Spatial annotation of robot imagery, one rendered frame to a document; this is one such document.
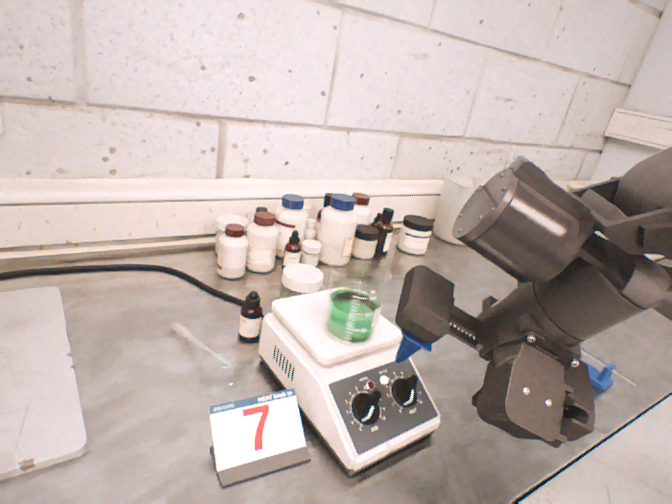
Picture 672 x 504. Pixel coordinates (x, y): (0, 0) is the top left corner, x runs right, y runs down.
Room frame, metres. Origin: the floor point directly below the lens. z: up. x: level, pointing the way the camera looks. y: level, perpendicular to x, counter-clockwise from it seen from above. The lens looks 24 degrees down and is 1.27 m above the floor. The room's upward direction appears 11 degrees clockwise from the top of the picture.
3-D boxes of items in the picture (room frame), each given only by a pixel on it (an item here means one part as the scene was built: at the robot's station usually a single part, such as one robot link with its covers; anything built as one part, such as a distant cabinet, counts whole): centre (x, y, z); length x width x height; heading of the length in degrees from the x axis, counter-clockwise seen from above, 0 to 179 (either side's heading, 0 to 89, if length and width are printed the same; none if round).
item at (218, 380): (0.40, 0.10, 0.91); 0.06 x 0.06 x 0.02
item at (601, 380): (0.58, -0.40, 0.92); 0.10 x 0.03 x 0.04; 38
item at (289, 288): (0.56, 0.04, 0.94); 0.06 x 0.06 x 0.08
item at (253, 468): (0.32, 0.04, 0.92); 0.09 x 0.06 x 0.04; 122
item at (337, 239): (0.80, 0.00, 0.96); 0.07 x 0.07 x 0.13
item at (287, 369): (0.42, -0.04, 0.94); 0.22 x 0.13 x 0.08; 40
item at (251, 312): (0.50, 0.09, 0.93); 0.03 x 0.03 x 0.07
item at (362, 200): (0.91, -0.03, 0.95); 0.06 x 0.06 x 0.11
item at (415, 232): (0.93, -0.17, 0.94); 0.07 x 0.07 x 0.07
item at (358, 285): (0.42, -0.03, 1.03); 0.07 x 0.06 x 0.08; 104
